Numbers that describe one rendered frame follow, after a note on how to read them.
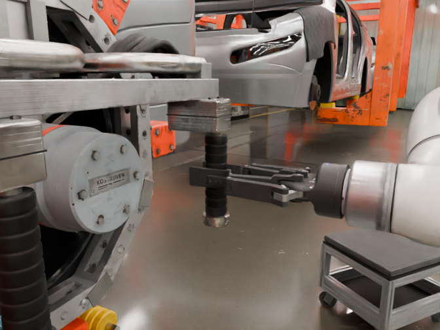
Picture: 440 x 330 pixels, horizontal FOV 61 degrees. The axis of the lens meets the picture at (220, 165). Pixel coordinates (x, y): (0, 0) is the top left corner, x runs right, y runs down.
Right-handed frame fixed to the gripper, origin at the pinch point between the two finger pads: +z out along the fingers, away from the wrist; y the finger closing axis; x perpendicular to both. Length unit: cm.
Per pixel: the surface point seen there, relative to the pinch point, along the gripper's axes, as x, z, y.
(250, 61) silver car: 28, 87, 221
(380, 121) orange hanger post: -26, -1, 344
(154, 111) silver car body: 5, 46, 45
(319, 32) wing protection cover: 51, 47, 269
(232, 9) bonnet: 85, 152, 324
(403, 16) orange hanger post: 97, -3, 537
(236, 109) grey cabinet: -56, 344, 756
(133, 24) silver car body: 30, 46, 37
